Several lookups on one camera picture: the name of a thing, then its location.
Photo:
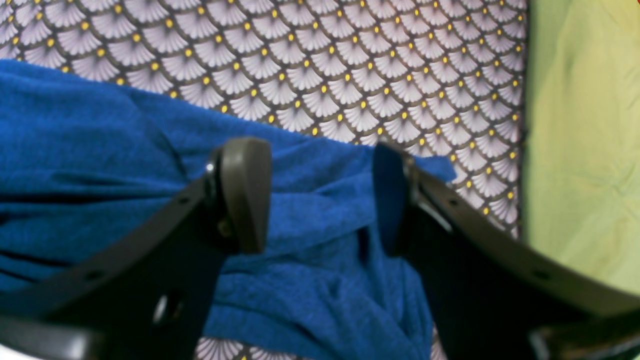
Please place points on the green cloth at table side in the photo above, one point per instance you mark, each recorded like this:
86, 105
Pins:
581, 202

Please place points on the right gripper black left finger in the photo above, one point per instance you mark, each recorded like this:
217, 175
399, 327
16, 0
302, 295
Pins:
148, 296

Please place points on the fan-patterned tablecloth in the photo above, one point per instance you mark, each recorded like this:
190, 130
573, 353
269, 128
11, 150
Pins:
441, 78

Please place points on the blue T-shirt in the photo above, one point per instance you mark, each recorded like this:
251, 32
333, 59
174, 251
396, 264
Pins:
133, 224

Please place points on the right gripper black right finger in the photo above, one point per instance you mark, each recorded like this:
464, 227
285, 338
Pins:
487, 294

